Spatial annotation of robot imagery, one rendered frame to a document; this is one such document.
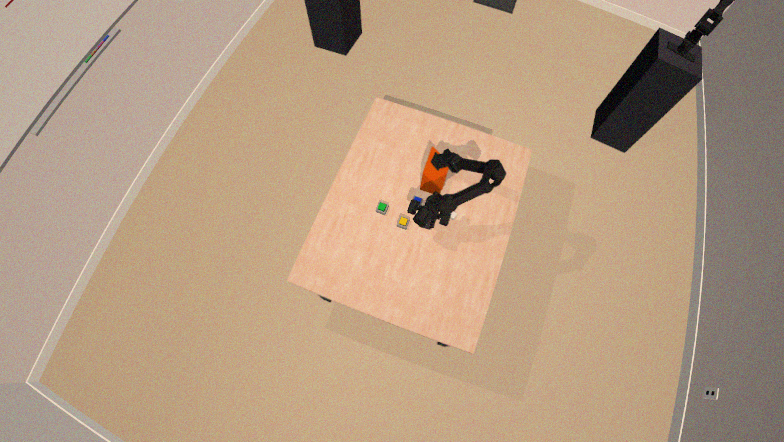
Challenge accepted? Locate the yellow button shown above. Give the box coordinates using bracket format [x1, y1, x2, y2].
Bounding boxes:
[397, 216, 410, 230]

